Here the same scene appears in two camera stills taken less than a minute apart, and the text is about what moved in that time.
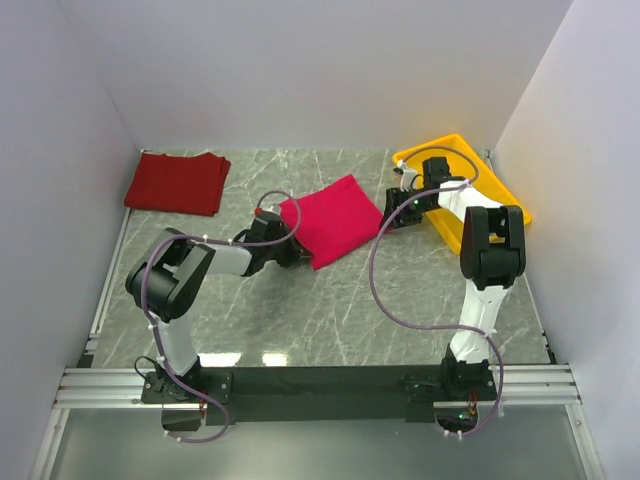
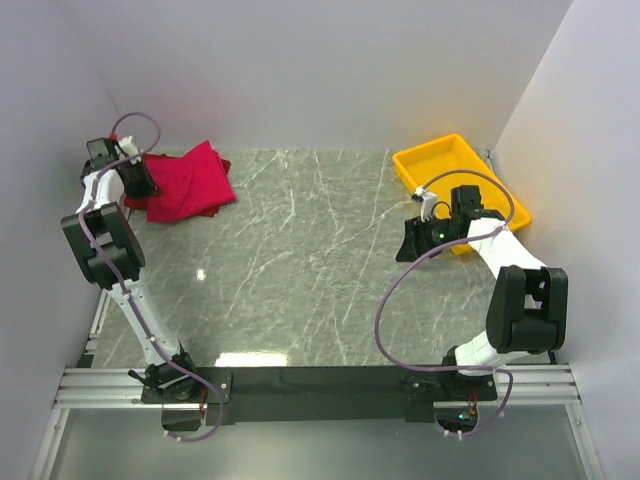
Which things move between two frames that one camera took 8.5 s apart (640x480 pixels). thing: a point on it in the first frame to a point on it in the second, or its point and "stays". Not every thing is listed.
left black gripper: (295, 250) to (150, 187)
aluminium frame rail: (528, 385) stays
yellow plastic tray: (462, 164) stays
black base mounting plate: (414, 389) stays
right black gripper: (394, 198) to (416, 242)
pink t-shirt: (333, 220) to (189, 185)
